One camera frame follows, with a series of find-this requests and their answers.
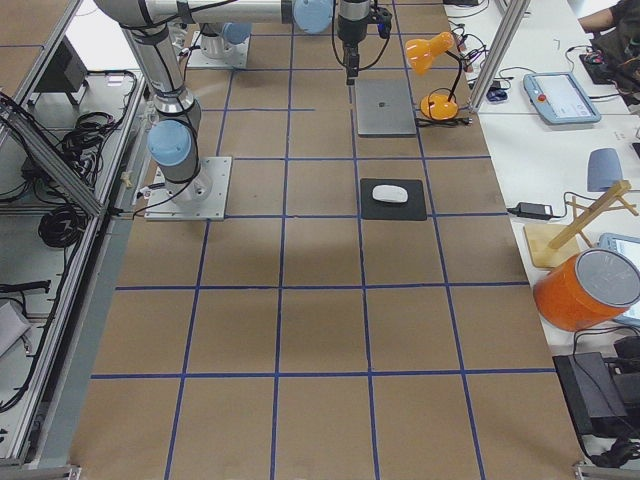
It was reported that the blue teach pendant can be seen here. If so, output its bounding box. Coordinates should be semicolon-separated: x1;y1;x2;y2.
522;72;601;125

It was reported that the black mousepad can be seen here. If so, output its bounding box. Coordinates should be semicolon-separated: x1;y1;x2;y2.
360;178;427;221

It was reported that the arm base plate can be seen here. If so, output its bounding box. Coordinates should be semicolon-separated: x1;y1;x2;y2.
143;156;232;221
189;30;250;70

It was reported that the aluminium diagonal post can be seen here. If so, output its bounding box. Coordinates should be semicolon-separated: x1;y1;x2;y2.
468;0;530;113

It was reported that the silver laptop notebook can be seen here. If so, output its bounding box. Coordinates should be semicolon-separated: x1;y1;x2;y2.
355;79;416;138

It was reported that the wooden stand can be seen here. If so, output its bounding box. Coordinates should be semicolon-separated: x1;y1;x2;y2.
524;179;639;269

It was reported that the orange desk lamp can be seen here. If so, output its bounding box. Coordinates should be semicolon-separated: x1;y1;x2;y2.
405;32;462;122

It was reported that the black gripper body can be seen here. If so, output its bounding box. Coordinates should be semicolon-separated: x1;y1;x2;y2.
337;0;392;46

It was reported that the white computer mouse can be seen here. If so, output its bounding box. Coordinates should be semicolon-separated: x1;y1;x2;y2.
371;184;409;204

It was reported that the black electronics box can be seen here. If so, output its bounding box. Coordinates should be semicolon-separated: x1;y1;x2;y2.
553;352;639;439

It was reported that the grey blue pad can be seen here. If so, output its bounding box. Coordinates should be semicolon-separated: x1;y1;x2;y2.
587;148;623;192

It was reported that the black cable bundle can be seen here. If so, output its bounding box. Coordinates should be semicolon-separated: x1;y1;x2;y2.
38;207;87;250

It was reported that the orange cylindrical container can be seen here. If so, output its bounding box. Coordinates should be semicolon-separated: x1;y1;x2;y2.
533;248;639;332

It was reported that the aluminium frame rail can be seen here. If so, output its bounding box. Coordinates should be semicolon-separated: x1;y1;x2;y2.
1;93;104;217

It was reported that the black lamp power cable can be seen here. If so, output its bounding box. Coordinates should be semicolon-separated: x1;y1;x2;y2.
415;115;474;128

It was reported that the black power adapter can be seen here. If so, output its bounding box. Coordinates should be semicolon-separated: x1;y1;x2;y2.
507;202;560;221

